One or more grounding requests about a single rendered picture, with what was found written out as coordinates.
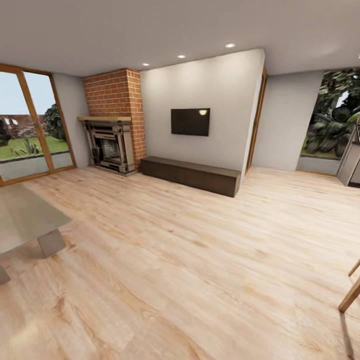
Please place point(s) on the wall mounted tv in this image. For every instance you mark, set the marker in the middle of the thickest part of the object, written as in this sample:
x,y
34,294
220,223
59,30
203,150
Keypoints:
x,y
190,121

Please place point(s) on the coffee table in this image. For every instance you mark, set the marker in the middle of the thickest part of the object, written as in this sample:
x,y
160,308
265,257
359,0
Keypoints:
x,y
24,217

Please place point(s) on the cabinet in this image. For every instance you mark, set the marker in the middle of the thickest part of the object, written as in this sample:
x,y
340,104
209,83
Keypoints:
x,y
220,180

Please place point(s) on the wood fireplace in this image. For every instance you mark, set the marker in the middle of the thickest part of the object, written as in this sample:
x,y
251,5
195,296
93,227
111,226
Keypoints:
x,y
111,146

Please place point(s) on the fixed window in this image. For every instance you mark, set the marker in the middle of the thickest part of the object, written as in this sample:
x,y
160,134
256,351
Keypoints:
x,y
332,124

